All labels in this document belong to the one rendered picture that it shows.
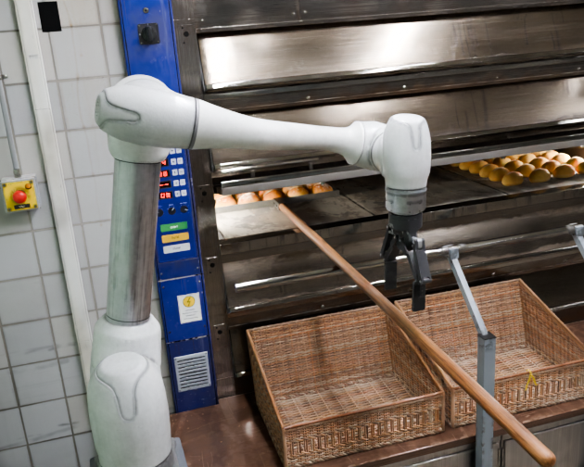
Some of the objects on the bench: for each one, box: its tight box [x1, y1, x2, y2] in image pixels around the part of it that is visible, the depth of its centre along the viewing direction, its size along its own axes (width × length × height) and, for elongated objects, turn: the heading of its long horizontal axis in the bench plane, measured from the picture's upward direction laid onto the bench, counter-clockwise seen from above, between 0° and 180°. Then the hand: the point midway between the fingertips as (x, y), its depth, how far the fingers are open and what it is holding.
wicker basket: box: [246, 305, 445, 467], centre depth 234 cm, size 49×56×28 cm
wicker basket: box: [394, 279, 584, 428], centre depth 248 cm, size 49×56×28 cm
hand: (403, 295), depth 157 cm, fingers open, 13 cm apart
